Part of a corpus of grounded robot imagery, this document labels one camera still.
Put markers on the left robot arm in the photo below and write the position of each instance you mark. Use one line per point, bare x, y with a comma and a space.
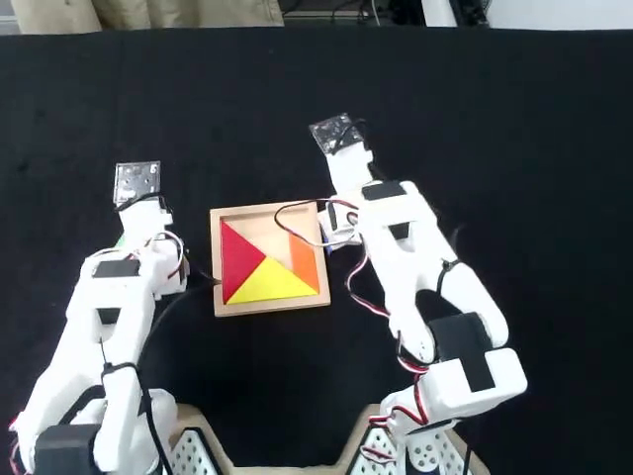
116, 292

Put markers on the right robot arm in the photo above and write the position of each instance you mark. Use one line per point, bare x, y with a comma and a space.
410, 247

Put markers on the blue tangram piece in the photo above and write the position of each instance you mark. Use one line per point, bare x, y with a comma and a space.
324, 238

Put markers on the orange parallelogram tangram piece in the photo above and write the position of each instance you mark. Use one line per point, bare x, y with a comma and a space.
303, 262

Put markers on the yellow triangle tangram piece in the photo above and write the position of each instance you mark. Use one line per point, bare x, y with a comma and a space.
271, 284

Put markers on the red triangle tangram piece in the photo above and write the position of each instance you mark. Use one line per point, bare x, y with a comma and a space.
238, 259

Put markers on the square wooden tray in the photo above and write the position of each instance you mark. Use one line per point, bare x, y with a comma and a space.
269, 308

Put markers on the green tangram piece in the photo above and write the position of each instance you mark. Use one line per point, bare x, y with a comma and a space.
118, 242

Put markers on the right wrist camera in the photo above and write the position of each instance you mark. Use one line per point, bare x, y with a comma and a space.
334, 129

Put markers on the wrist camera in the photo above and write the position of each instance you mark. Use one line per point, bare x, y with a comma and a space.
334, 129
138, 180

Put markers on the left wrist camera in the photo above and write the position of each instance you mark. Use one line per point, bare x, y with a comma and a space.
138, 180

